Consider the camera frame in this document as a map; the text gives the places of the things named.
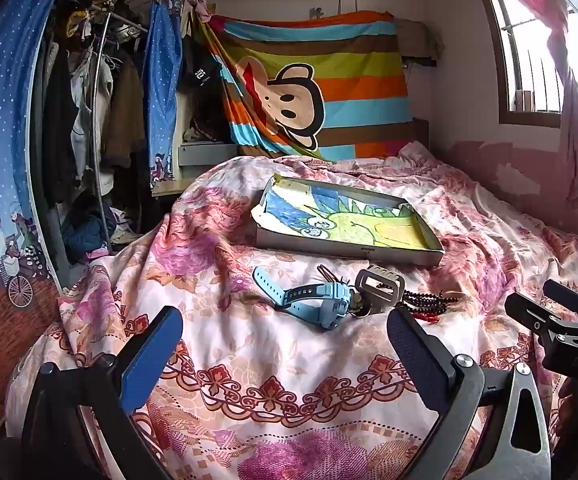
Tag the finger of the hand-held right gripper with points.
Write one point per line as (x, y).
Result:
(576, 300)
(534, 315)

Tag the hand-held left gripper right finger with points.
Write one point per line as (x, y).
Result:
(414, 355)

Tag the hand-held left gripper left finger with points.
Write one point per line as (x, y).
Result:
(149, 360)

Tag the light blue wristwatch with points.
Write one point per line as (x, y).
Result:
(329, 300)

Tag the shallow cardboard box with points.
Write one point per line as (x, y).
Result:
(344, 252)

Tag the pink floral blanket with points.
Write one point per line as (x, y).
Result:
(269, 360)

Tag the pile of clothes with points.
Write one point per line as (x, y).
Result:
(89, 230)

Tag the crayon drawing paper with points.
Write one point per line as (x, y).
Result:
(359, 220)

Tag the pink curtain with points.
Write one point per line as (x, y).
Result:
(576, 135)

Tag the white bedside shelf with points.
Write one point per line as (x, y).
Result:
(204, 152)

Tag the wooden headboard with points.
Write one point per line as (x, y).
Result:
(420, 132)

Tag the barred window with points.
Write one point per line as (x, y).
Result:
(524, 60)

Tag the brown hanging coat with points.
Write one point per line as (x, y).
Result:
(124, 110)

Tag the metal clothes rack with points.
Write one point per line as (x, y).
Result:
(100, 110)

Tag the white hanging garment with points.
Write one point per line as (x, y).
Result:
(89, 110)

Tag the black hanging garments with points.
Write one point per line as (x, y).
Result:
(56, 120)

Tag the narrow blue dotted curtain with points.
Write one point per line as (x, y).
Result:
(161, 85)

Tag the black printed garment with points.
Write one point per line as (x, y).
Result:
(201, 70)

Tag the striped monkey print blanket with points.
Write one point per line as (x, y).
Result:
(349, 65)

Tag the brown cloth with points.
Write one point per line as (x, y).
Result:
(419, 40)

